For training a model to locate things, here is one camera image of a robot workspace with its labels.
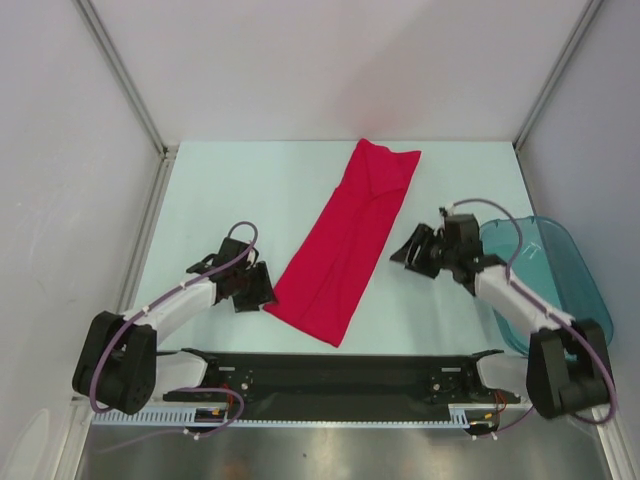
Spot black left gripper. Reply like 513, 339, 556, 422
232, 261, 278, 313

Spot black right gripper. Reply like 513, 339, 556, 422
390, 223, 458, 279

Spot red t shirt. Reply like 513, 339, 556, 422
264, 139, 421, 347

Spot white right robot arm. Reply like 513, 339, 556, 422
390, 214, 617, 419

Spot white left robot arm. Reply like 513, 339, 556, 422
71, 237, 276, 415

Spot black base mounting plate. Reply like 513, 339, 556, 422
163, 352, 519, 419

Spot teal plastic basin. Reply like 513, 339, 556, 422
480, 216, 614, 343

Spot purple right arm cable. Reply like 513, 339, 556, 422
438, 198, 619, 444

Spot white cable duct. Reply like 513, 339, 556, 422
92, 406, 499, 429

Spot left aluminium corner post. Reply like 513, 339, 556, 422
72, 0, 168, 157

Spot aluminium corner post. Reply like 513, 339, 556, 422
512, 0, 607, 154
72, 0, 168, 157

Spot right aluminium corner post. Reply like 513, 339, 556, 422
512, 0, 607, 154

